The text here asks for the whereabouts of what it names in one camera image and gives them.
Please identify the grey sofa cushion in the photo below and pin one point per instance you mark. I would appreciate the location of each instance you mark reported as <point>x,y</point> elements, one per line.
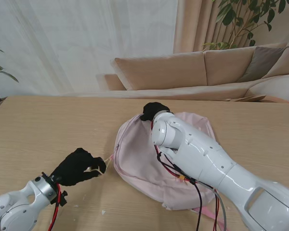
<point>260,62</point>

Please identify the tall green leafy plant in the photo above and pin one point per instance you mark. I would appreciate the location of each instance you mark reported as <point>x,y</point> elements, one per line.
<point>227,16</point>

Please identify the white sheer curtain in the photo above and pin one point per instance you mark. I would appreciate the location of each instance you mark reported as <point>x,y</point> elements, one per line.
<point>86,36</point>

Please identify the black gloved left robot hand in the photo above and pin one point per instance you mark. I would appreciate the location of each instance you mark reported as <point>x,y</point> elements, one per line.
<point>74,168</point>

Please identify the white sofa cushion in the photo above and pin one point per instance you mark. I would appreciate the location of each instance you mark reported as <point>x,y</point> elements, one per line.
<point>277,86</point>

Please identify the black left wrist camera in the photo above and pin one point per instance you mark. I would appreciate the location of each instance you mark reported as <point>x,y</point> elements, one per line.
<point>62,198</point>

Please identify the beige sofa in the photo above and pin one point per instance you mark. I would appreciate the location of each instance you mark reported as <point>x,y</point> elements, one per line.
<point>163,72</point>

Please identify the pale pink backpack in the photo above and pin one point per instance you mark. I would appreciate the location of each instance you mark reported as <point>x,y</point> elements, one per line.
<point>135,154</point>

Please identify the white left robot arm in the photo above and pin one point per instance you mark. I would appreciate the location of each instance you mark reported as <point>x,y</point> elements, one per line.
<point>19,204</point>

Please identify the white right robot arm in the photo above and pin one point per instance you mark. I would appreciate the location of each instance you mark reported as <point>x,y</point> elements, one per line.
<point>207,156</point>

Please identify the small green houseplant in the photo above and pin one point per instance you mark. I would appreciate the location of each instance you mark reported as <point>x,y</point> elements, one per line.
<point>0,67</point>

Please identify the beige pleated curtain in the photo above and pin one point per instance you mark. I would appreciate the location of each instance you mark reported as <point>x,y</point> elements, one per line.
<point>197,29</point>

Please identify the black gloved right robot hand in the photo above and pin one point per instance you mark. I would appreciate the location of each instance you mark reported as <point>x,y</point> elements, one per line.
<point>153,109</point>

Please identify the brown cardboard piece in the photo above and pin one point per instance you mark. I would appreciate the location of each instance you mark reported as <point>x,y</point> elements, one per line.
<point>250,98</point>

